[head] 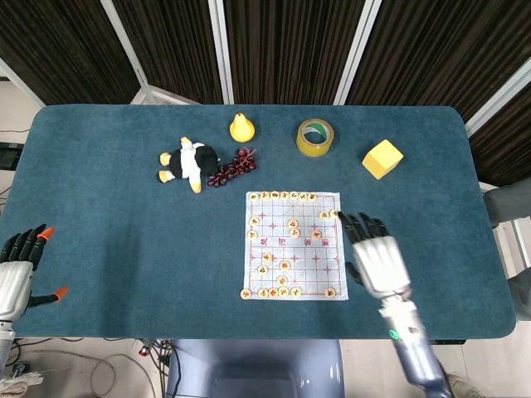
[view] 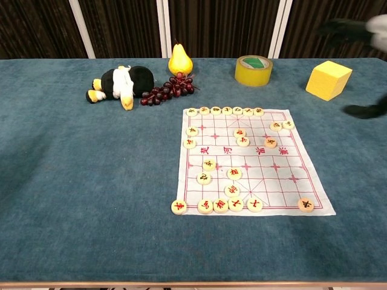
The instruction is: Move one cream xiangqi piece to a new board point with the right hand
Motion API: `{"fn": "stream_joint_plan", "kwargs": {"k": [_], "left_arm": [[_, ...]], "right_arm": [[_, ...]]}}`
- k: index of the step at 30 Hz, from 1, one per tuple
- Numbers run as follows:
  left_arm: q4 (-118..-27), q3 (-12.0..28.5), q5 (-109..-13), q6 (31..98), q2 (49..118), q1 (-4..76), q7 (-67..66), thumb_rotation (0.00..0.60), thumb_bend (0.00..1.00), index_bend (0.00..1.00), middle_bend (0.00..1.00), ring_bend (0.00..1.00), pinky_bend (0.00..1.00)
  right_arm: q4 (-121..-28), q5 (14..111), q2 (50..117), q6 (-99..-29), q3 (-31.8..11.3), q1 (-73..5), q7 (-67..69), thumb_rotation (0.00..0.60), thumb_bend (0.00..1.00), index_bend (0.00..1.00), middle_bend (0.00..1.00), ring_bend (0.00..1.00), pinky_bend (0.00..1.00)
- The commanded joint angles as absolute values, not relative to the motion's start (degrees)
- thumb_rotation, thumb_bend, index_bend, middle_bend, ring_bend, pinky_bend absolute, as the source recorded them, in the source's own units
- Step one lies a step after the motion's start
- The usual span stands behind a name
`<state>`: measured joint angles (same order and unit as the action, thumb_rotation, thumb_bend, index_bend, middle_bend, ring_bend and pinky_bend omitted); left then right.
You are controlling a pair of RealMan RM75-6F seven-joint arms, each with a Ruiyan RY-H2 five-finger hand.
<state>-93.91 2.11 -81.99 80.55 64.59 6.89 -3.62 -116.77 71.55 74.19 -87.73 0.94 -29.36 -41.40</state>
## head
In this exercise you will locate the yellow toy pear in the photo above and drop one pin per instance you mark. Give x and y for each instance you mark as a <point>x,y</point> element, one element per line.
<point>242,130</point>

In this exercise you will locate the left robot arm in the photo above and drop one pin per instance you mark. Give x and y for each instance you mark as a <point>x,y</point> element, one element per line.
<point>5,344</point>

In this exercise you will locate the white partition frame post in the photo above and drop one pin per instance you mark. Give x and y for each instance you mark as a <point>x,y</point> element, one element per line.
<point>18,81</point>
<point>221,41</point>
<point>360,41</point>
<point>498,99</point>
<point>125,41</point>

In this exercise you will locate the person in grey trousers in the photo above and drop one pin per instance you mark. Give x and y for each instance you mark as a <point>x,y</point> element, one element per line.
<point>510,203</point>

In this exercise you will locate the white xiangqi board sheet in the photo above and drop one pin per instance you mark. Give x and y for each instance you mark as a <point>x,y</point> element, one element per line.
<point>307,273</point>

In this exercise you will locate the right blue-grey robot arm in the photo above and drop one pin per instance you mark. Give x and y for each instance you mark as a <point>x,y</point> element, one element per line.
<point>410,348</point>

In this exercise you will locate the blue felt table mat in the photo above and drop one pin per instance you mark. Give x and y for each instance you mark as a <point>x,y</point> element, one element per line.
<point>124,248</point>

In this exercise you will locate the tan shoe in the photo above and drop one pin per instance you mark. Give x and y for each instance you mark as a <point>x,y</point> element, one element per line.
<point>464,389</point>

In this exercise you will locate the black white plush toy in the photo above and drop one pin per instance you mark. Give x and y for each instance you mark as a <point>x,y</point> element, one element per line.
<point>186,163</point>

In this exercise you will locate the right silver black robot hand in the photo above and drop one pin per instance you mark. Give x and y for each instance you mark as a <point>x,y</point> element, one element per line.
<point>381,265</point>

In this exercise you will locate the black table control panel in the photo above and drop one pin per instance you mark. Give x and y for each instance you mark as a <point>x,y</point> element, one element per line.
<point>450,342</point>

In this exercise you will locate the yellow packing tape roll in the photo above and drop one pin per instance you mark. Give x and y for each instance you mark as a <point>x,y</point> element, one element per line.
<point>305,147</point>

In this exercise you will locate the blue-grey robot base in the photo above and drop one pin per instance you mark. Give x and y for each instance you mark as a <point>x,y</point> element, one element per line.
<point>228,373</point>

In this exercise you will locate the white crumpled rag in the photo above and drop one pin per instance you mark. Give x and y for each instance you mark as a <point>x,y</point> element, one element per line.
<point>20,385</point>

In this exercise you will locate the dark red toy grapes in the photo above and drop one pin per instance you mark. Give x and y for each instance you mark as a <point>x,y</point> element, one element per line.
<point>232,170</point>

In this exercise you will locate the black box device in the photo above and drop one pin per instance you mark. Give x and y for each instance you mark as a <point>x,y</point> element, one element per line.
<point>8,155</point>

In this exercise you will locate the round wooden xiangqi piece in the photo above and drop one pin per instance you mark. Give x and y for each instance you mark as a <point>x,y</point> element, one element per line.
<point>293,224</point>
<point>313,196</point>
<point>295,232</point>
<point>334,213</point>
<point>323,215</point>
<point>262,270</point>
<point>316,235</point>
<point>303,196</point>
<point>262,293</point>
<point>293,195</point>
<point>273,292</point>
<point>284,195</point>
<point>284,264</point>
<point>282,280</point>
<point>245,294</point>
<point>283,292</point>
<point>274,195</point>
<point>266,258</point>
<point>251,234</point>
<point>254,221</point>
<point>264,195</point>
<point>254,197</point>
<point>330,292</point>
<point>295,292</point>

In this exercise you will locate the dark slatted partition panel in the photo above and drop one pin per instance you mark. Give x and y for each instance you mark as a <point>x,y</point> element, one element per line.
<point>290,41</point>
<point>435,41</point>
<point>506,141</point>
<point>178,41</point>
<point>62,41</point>

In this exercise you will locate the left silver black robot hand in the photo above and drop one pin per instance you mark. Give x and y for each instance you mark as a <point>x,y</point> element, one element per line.
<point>14,290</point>

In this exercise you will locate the yellow foam cube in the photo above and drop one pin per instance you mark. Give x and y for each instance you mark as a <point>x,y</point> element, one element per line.
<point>381,161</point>

